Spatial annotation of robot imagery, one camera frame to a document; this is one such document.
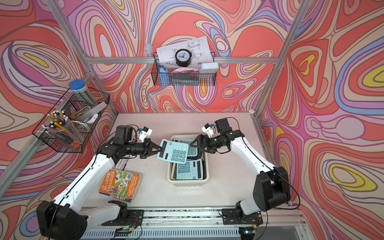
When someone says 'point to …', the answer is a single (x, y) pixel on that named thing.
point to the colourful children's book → (121, 185)
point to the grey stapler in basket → (90, 115)
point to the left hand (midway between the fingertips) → (163, 149)
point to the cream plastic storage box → (206, 164)
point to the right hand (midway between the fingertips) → (197, 150)
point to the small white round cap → (251, 111)
